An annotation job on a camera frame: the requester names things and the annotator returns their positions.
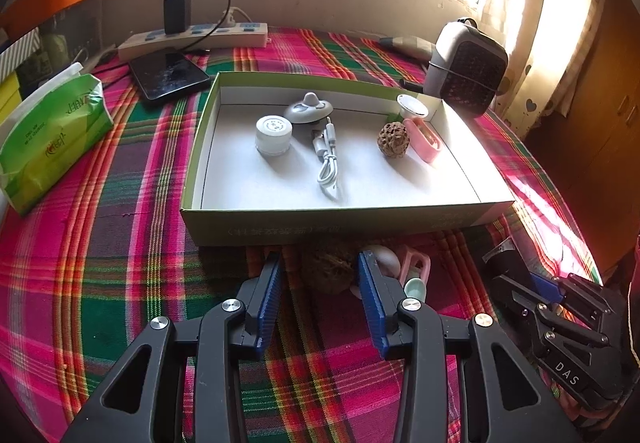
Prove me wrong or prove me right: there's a pink clip with green pad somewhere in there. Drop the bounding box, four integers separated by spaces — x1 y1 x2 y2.
398 245 432 302

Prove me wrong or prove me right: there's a white mushroom toy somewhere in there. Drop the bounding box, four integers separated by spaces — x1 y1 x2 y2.
349 245 400 299

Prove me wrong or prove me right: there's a brown walnut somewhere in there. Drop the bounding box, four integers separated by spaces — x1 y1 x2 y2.
376 122 410 158
299 239 357 295

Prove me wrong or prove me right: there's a wooden cabinet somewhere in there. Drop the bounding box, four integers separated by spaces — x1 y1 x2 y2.
525 0 639 272

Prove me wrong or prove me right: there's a plaid bed cloth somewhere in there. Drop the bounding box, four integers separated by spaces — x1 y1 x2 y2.
0 26 604 443

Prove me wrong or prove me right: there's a brown walnut in tray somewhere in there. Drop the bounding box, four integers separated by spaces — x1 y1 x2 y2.
376 122 410 158

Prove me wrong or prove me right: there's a grey mini heater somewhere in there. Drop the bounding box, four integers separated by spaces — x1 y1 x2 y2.
423 18 509 118

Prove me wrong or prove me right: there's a grey pen tool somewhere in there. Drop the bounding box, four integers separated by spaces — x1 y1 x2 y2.
378 36 435 63

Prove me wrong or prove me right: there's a grey white spinning top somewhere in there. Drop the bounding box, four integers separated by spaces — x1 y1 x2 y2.
284 91 333 125

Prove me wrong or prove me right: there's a green white cardboard tray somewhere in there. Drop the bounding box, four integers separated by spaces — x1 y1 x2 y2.
181 73 514 246

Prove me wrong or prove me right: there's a white round jar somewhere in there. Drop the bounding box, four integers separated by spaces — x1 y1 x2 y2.
255 115 293 157

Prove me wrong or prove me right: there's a heart pattern curtain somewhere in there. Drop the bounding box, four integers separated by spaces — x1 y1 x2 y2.
482 0 604 138

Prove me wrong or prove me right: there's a green tissue pack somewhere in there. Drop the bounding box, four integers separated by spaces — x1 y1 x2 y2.
1 62 114 216

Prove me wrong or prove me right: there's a black smartphone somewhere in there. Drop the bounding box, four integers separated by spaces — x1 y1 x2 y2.
128 49 212 104

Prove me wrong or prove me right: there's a yellow box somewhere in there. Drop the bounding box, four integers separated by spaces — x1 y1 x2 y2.
0 72 22 122

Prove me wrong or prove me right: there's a white power strip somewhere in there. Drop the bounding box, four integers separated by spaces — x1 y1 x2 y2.
117 23 268 62

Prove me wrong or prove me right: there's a striped box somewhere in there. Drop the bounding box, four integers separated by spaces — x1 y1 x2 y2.
0 28 41 82

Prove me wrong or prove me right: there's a black charger adapter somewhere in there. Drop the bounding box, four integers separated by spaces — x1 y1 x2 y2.
164 0 191 35

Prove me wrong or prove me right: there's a white coiled cable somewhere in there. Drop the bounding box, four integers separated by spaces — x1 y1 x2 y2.
311 117 343 201

